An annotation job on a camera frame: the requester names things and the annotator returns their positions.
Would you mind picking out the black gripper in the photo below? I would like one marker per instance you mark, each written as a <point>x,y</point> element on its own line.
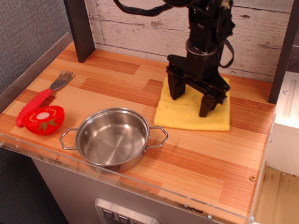
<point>198,69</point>

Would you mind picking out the yellow cloth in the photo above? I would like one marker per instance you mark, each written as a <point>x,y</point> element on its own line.
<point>183,113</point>

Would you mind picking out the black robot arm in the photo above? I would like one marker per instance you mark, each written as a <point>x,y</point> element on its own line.
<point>210,23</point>

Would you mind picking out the white toy sink unit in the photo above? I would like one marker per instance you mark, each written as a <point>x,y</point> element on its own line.
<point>282,151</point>

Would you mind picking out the silver dispenser button panel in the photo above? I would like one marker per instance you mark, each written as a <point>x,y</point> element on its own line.
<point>112,213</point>

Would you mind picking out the red toy tomato half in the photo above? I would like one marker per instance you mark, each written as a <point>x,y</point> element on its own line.
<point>45,120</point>

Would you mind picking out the grey toy fridge cabinet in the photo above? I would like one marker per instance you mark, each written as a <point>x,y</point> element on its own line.
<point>93,199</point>

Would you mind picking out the clear acrylic table guard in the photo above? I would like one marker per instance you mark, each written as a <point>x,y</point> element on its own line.
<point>213,175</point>

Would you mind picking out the steel pot with handles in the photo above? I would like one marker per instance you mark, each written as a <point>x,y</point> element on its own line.
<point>115,139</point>

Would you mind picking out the dark right shelf post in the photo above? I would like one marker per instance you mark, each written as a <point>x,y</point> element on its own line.
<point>285,53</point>

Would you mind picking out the dark shelf post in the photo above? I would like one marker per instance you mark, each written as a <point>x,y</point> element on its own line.
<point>80,28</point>
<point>285,53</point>

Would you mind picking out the fork with red handle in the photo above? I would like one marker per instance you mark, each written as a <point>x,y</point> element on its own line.
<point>61,81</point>

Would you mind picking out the dark left shelf post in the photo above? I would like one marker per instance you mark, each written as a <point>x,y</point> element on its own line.
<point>80,28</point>

